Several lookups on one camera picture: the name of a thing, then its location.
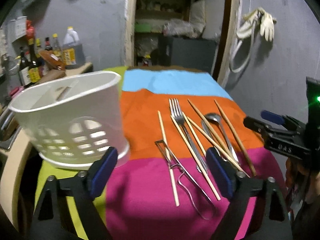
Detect brown wooden chopstick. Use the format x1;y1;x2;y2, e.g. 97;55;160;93
187;117;250;178
188;99;234;160
214;100;257;177

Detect light bamboo chopstick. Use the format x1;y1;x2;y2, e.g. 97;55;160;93
170;115;221;201
157;111;180;207
182;112;206;156

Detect silver spoon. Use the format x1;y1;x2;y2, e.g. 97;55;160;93
204;112;240;164

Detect silver fork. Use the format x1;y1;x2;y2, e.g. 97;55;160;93
169;98;208;173

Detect colourful striped towel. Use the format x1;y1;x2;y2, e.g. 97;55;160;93
35;65;287;240

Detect white plastic utensil caddy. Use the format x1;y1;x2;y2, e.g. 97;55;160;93
9;70;130;170

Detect black cabinet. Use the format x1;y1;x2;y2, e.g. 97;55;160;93
158;35;217;73

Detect white rubber gloves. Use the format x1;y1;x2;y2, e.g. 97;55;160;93
236;7;277;42

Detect clear plastic bag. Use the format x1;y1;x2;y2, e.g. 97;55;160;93
163;19;201;38

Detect dark soy sauce bottle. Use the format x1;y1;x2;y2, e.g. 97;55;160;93
28;38;41;84

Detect red plastic bag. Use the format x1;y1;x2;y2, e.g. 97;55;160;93
26;20;35;40

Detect white hose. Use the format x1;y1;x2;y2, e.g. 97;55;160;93
228;19;257;74

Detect white wall box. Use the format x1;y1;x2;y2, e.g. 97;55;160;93
8;16;27;42

